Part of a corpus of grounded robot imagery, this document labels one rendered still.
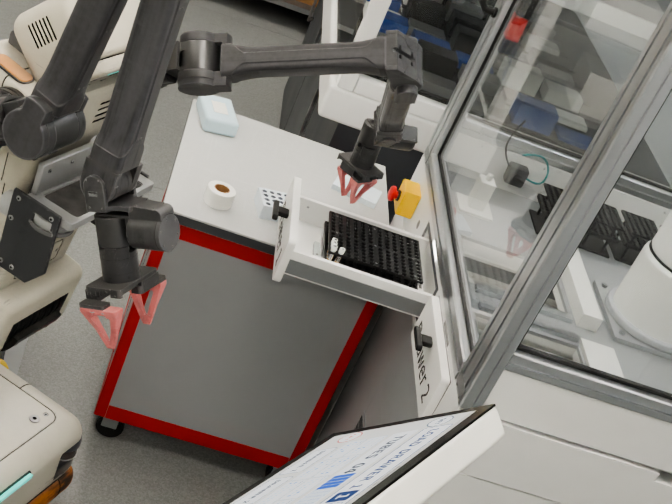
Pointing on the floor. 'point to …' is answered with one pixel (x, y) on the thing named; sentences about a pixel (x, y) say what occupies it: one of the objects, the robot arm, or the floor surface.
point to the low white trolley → (236, 308)
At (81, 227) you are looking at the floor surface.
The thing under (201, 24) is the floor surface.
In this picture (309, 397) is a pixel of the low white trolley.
